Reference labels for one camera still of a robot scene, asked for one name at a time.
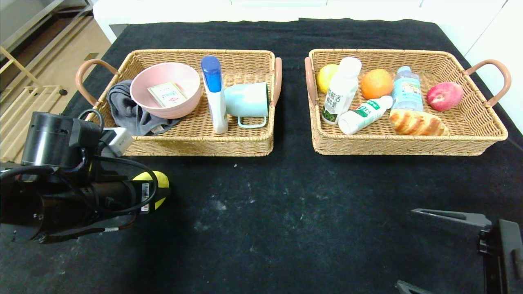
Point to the small yellow lemon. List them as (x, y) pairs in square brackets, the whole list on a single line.
[(325, 78)]

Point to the grey shelf unit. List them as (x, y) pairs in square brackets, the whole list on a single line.
[(36, 20)]

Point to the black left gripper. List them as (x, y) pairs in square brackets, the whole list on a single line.
[(145, 197)]

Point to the pink bowl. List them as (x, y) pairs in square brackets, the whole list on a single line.
[(179, 108)]

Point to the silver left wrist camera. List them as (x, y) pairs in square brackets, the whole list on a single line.
[(118, 141)]

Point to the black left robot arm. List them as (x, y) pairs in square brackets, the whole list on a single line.
[(53, 179)]

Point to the tall white milk bottle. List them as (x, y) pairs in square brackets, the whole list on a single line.
[(339, 96)]

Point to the gold and blue card box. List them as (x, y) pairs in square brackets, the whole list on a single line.
[(167, 94)]

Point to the croissant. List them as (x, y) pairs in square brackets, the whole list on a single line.
[(416, 123)]

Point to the white bottle with blue cap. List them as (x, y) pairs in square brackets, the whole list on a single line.
[(216, 106)]

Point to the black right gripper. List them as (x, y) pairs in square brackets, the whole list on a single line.
[(499, 240)]

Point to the red peach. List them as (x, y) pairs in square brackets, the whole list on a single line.
[(444, 96)]

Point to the clear water bottle blue cap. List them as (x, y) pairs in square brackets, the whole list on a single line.
[(407, 92)]

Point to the small white foil-lid drink bottle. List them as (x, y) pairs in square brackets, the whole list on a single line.
[(363, 116)]

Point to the orange fruit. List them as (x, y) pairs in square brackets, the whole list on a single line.
[(376, 83)]

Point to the mint green mug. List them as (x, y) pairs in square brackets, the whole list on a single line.
[(245, 100)]

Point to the large yellow lemon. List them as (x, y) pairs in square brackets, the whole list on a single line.
[(162, 179)]

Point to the white furniture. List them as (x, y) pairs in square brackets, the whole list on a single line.
[(118, 16)]

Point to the wooden rack on wheels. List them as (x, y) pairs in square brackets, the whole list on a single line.
[(24, 106)]

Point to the black table cloth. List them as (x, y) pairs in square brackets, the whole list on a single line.
[(306, 224)]

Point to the grey towel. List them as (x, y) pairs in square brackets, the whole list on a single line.
[(130, 116)]

